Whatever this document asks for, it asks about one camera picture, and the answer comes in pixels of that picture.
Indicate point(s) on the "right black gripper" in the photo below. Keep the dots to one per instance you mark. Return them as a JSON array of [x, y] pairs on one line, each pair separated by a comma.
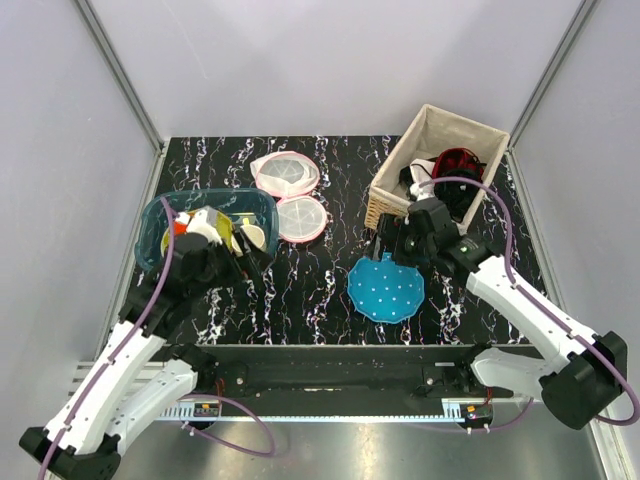
[[386, 229]]

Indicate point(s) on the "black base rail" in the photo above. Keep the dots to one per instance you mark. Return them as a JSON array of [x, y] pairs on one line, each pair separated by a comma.
[[247, 370]]

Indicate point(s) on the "white mesh laundry bag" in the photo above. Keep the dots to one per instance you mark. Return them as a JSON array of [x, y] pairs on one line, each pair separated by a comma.
[[291, 177]]

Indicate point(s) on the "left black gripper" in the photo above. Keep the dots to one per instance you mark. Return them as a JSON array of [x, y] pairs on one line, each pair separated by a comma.
[[252, 264]]

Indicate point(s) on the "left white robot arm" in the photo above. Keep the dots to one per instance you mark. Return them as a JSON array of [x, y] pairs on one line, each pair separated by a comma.
[[89, 436]]

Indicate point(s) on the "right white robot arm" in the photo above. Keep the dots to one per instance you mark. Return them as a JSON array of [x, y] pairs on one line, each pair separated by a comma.
[[578, 373]]

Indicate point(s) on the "white bra in basket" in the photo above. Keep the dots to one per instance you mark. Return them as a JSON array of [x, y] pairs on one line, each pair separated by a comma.
[[419, 170]]

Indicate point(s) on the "teal plastic bin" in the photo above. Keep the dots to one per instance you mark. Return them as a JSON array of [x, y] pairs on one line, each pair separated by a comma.
[[237, 203]]

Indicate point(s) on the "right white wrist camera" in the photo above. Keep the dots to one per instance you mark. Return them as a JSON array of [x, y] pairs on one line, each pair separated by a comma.
[[421, 191]]

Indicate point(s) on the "red bra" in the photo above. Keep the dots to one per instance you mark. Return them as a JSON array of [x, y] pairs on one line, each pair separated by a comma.
[[457, 158]]

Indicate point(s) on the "wicker basket with liner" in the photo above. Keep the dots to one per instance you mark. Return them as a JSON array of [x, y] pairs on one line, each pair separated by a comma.
[[436, 143]]

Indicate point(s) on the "black bra in basket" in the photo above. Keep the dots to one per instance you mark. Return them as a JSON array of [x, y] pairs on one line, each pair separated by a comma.
[[458, 196]]

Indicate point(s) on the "blue polka dot plate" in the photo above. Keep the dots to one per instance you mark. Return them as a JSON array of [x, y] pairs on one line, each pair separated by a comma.
[[385, 292]]

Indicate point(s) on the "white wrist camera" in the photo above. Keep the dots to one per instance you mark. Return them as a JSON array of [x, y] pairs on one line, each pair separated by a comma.
[[203, 222], [421, 191]]

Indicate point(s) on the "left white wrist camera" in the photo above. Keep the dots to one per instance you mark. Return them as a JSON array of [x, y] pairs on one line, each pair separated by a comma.
[[203, 222]]

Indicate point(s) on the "cream cup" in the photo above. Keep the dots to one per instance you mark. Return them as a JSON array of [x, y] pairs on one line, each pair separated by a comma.
[[255, 234]]

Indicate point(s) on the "orange cup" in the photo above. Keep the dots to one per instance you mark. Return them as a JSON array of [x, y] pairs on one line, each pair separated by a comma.
[[180, 223]]

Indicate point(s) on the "yellow-green plate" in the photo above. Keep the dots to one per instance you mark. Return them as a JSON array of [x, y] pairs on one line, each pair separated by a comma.
[[226, 230]]

